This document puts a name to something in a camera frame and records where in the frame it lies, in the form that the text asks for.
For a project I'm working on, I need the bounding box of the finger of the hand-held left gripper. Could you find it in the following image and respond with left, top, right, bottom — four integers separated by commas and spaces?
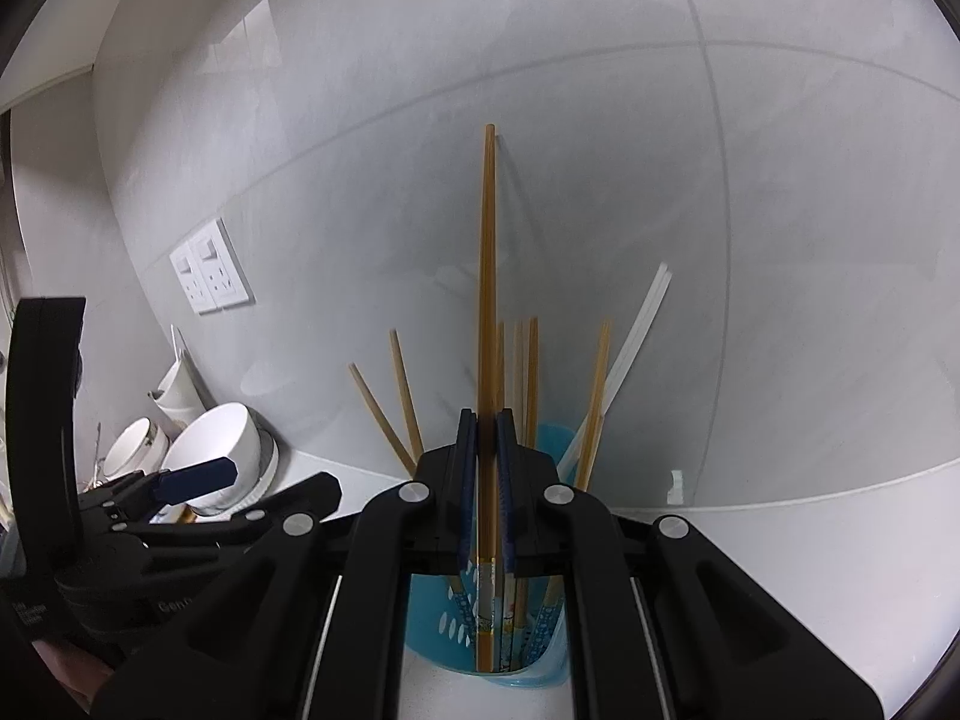
81, 455, 240, 526
112, 471, 344, 550

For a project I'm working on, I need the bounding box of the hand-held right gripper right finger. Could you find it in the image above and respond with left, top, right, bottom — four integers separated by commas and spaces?
497, 409, 884, 720

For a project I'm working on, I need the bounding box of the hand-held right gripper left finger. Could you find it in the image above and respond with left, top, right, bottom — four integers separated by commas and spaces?
94, 409, 479, 720

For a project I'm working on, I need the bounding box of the blue plastic utensil holder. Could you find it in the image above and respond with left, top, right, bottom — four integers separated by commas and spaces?
405, 424, 584, 691

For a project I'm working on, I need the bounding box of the person's left hand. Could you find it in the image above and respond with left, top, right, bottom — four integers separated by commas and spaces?
41, 643, 113, 700

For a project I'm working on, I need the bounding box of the large white bowl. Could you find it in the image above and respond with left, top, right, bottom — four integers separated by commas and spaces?
161, 402, 260, 518

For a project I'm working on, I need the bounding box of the small white dark-rimmed bowl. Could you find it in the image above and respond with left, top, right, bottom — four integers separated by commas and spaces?
101, 417, 163, 482

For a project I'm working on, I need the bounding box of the white cup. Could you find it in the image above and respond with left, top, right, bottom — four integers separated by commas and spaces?
148, 325, 212, 429

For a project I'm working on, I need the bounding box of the white plastic chopstick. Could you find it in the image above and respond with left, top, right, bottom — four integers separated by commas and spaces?
570, 272, 674, 488
559, 262, 668, 467

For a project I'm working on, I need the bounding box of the white wall socket plate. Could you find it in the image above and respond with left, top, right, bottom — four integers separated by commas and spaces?
187, 217, 255, 311
169, 238, 221, 315

